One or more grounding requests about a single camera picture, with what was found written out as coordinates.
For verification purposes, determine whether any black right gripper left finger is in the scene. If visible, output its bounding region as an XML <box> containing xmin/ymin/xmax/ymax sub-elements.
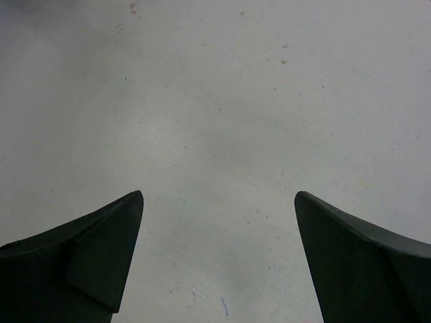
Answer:
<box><xmin>1</xmin><ymin>190</ymin><xmax>144</xmax><ymax>322</ymax></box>

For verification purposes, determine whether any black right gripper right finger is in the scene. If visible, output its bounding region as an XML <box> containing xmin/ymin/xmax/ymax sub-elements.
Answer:
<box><xmin>294</xmin><ymin>191</ymin><xmax>430</xmax><ymax>322</ymax></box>

